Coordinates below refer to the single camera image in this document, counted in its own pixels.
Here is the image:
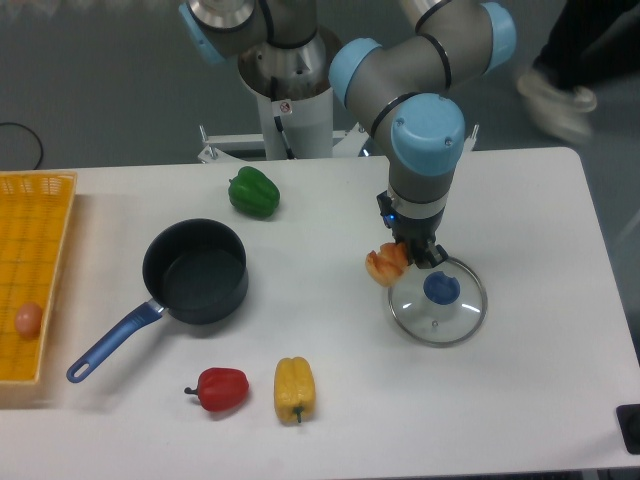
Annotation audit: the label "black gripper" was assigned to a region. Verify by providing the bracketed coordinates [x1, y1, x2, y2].
[377, 192, 448, 268]

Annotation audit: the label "orange bread croissant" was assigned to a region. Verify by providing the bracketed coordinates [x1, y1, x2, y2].
[365, 243, 409, 287]

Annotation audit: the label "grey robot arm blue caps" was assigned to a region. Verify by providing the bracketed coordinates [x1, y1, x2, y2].
[178, 1, 516, 268]

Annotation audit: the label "glass pot lid blue knob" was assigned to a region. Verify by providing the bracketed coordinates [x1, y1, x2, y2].
[388, 257, 488, 347]

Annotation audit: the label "green bell pepper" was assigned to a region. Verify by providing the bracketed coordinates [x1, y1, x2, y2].
[228, 166, 280, 219]

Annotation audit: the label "yellow bell pepper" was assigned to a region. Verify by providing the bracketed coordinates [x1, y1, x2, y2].
[273, 357, 316, 424]

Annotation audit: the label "white shoe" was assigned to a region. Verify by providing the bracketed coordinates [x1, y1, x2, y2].
[516, 68, 598, 145]

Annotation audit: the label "red bell pepper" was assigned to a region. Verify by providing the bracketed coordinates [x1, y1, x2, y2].
[184, 367, 249, 413]

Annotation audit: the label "black device at table edge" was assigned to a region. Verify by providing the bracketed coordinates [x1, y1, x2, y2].
[616, 404, 640, 455]

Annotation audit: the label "person's leg dark trousers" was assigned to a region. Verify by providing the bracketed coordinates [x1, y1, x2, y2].
[532, 1, 639, 90]

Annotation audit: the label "yellow plastic basket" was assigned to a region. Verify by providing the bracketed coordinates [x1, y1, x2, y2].
[1, 171, 77, 385]

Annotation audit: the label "brown egg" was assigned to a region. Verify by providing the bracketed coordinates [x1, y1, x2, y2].
[14, 302, 43, 339]

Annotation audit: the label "dark pot blue handle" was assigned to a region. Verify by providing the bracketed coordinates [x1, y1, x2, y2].
[66, 218, 249, 383]

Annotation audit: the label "black cable on floor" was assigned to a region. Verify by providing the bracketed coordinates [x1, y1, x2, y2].
[0, 122, 43, 172]

